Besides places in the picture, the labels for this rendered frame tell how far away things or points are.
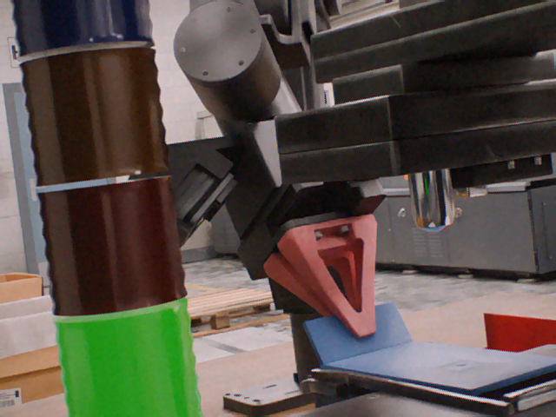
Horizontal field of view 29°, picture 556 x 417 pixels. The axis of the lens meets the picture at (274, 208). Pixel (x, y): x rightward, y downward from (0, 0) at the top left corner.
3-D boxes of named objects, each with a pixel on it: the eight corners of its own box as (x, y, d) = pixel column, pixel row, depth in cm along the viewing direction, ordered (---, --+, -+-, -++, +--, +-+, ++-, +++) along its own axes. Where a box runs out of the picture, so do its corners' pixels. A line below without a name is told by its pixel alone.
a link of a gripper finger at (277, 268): (352, 315, 62) (288, 182, 66) (304, 367, 68) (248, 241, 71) (441, 293, 66) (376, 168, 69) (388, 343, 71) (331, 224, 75)
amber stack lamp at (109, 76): (139, 173, 32) (124, 62, 32) (195, 167, 29) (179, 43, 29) (16, 189, 30) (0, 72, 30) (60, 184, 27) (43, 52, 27)
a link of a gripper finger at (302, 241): (337, 332, 64) (275, 201, 67) (291, 380, 69) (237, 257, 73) (425, 308, 67) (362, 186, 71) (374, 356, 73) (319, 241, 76)
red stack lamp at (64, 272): (154, 287, 32) (140, 178, 32) (211, 294, 29) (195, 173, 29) (33, 310, 30) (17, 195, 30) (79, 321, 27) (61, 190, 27)
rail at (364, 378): (360, 413, 62) (354, 371, 62) (519, 454, 51) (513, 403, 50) (351, 415, 62) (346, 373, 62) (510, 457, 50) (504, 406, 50)
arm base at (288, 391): (430, 285, 100) (386, 282, 106) (246, 326, 90) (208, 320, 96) (440, 368, 101) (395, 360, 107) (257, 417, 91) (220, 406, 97)
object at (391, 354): (397, 344, 70) (391, 300, 70) (571, 366, 57) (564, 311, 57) (307, 367, 67) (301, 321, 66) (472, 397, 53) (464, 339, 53)
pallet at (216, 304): (236, 305, 813) (234, 287, 812) (303, 314, 725) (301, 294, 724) (87, 335, 755) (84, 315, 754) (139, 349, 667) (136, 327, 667)
